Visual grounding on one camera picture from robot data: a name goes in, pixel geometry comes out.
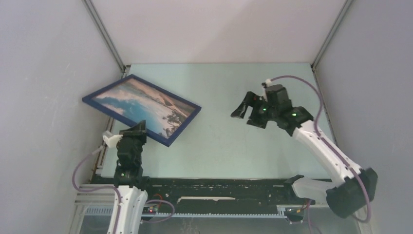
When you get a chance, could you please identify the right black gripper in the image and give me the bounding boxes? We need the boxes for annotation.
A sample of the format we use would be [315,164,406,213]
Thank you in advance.
[231,92,278,130]

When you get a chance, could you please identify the landscape photo print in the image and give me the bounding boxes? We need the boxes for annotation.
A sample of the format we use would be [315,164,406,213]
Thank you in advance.
[92,79,197,139]

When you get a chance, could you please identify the wooden picture frame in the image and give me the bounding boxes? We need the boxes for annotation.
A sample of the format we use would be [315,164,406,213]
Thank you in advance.
[81,74,202,148]

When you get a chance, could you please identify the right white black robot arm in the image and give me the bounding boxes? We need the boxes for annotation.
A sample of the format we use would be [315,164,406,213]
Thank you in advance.
[231,84,378,218]

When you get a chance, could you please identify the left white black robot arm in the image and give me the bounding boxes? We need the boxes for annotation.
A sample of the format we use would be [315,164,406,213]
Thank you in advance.
[103,120,154,234]

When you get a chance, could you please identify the left corner aluminium profile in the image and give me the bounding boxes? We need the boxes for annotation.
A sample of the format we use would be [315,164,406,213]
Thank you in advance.
[82,0,127,73]

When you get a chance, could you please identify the corner aluminium profile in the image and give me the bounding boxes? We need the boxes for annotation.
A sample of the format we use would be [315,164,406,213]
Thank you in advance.
[82,0,127,73]
[311,0,354,72]

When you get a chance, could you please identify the right corner aluminium profile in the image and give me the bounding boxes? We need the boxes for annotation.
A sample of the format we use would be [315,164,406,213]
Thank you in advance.
[311,0,354,72]

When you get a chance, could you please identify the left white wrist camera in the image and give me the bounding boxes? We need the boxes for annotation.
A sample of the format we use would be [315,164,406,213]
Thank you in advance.
[102,131,123,148]

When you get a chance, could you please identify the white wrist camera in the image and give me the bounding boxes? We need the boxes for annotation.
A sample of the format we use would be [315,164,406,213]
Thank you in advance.
[261,78,272,101]
[102,131,123,148]

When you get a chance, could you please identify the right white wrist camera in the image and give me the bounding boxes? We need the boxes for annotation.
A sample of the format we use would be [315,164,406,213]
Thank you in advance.
[261,78,272,101]

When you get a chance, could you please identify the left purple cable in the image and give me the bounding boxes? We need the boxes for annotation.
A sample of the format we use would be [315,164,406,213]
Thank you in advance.
[71,145,176,234]

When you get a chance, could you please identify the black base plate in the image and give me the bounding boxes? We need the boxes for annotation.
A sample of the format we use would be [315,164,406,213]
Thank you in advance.
[146,178,306,216]

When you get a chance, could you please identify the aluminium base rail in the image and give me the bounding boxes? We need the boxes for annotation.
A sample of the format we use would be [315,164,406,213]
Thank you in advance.
[68,182,369,234]

